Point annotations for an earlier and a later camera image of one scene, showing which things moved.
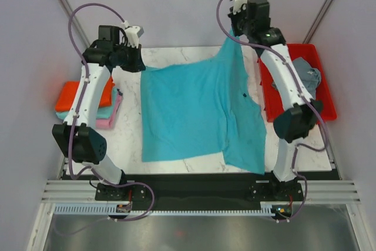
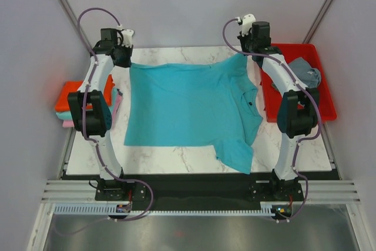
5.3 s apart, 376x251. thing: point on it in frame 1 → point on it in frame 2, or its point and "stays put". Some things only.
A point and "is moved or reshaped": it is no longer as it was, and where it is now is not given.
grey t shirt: (309, 77) stays put
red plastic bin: (273, 100) stays put
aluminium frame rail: (314, 190) stays put
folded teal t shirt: (106, 111) stays put
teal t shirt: (192, 111) is moved or reshaped
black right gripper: (233, 18) → (242, 39)
